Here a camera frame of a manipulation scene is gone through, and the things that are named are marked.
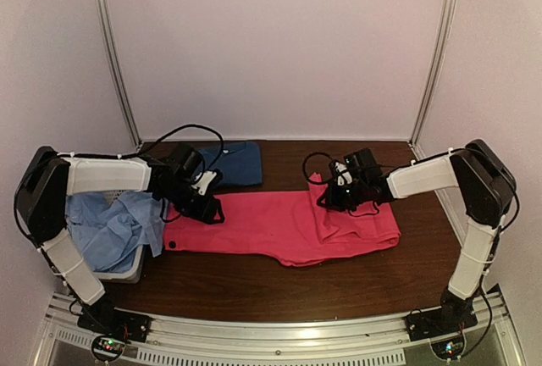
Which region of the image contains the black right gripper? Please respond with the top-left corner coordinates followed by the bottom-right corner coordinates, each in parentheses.
top-left (318, 180), bottom-right (368, 213)

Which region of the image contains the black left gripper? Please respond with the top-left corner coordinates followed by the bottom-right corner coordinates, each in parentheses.
top-left (160, 180), bottom-right (225, 225)

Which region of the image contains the red garment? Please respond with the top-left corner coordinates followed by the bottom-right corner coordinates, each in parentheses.
top-left (163, 183), bottom-right (401, 267)

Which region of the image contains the dark blue polo shirt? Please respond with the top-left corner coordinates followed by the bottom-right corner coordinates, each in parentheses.
top-left (192, 141), bottom-right (263, 188)

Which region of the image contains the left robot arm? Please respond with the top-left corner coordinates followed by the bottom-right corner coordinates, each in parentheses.
top-left (14, 145), bottom-right (225, 336)

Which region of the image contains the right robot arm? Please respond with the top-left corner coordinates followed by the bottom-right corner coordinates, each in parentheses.
top-left (317, 139), bottom-right (518, 334)

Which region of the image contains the white plastic laundry basket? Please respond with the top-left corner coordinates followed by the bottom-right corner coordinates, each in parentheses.
top-left (65, 192), bottom-right (145, 282)

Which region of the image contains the light blue garment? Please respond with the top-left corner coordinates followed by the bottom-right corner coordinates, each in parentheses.
top-left (65, 191), bottom-right (165, 274)

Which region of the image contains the left circuit board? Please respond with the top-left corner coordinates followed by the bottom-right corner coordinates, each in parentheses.
top-left (91, 335), bottom-right (126, 362)

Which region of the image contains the circuit board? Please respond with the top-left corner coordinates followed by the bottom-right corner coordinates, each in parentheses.
top-left (91, 335), bottom-right (126, 362)
top-left (430, 335), bottom-right (466, 361)

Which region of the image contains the right circuit board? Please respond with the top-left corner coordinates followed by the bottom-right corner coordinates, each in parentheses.
top-left (430, 335), bottom-right (466, 361)

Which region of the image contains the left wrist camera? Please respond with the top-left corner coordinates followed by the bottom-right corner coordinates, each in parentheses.
top-left (191, 169), bottom-right (224, 196)

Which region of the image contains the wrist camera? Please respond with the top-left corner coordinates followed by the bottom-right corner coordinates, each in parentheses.
top-left (331, 160), bottom-right (353, 186)
top-left (191, 169), bottom-right (224, 196)

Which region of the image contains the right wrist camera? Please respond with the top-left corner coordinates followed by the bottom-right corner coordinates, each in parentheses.
top-left (331, 160), bottom-right (353, 186)

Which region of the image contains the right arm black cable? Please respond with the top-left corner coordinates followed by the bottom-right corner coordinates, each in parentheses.
top-left (302, 152), bottom-right (340, 187)

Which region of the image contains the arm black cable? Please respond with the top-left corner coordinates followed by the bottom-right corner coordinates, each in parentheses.
top-left (139, 124), bottom-right (225, 159)
top-left (302, 152), bottom-right (340, 187)

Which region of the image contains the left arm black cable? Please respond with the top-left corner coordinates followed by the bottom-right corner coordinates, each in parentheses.
top-left (139, 124), bottom-right (225, 159)

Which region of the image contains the aluminium front rail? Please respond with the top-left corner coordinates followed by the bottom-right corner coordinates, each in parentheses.
top-left (40, 285), bottom-right (522, 366)

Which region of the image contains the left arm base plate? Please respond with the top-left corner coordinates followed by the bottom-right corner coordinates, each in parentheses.
top-left (77, 309), bottom-right (152, 343)

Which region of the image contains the right aluminium frame post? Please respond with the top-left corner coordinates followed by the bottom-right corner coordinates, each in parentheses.
top-left (409, 0), bottom-right (457, 149)

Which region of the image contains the aluminium frame post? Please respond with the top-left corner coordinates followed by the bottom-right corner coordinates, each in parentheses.
top-left (95, 0), bottom-right (141, 148)
top-left (409, 0), bottom-right (457, 149)

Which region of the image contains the left aluminium frame post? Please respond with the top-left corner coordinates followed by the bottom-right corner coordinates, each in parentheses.
top-left (95, 0), bottom-right (141, 148)

